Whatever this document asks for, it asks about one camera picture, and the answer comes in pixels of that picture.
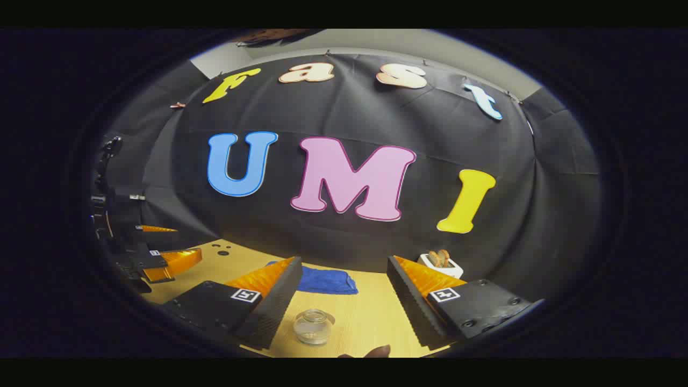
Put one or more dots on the black backdrop cloth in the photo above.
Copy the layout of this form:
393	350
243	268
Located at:
430	134

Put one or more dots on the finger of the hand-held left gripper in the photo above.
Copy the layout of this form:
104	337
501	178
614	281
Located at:
153	262
145	235

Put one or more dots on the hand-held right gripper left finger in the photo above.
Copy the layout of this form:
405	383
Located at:
277	306

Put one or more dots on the blue towel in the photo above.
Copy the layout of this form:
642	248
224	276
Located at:
328	282

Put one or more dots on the toasted bread slice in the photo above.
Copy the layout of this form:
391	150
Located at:
433	258
444	257

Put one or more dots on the white toaster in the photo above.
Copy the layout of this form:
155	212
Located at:
452	269

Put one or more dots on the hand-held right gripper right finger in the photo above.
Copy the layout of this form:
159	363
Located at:
411	306

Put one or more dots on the clear plastic water bottle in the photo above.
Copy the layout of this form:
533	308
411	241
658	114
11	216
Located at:
313	328

